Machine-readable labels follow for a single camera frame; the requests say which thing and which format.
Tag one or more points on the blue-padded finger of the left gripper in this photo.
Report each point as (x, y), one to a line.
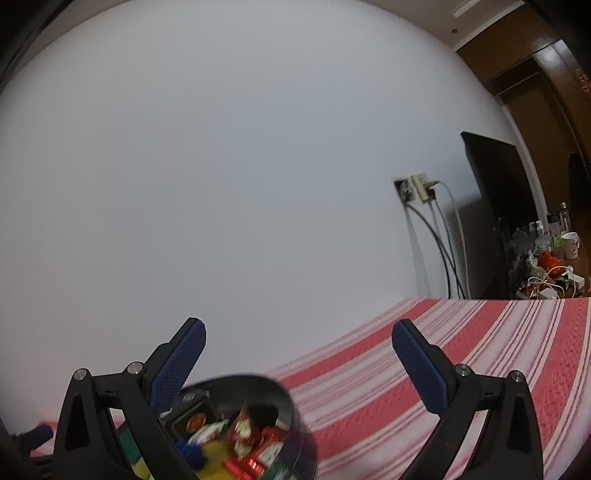
(31, 440)

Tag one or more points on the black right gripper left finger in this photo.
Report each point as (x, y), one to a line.
(86, 444)

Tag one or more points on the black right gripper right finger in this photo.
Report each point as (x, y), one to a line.
(509, 445)

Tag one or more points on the yellow green sponge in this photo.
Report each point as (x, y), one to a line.
(215, 452)
(132, 453)

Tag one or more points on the clutter on side desk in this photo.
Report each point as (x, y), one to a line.
(538, 268)

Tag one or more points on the blue cloth ball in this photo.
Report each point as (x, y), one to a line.
(192, 454)

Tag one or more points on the black carton box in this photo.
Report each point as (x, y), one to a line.
(192, 410)

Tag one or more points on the red white striped tablecloth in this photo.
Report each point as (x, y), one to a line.
(369, 422)

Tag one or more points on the round metal tin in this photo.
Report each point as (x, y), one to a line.
(147, 397)

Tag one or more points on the red snack packet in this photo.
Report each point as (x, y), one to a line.
(254, 441)

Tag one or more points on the white mug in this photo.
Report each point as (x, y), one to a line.
(571, 245)

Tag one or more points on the black monitor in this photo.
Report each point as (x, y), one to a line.
(510, 204)

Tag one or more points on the wooden wardrobe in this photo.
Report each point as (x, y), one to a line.
(529, 69)

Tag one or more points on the wall power socket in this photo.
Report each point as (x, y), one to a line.
(416, 187)

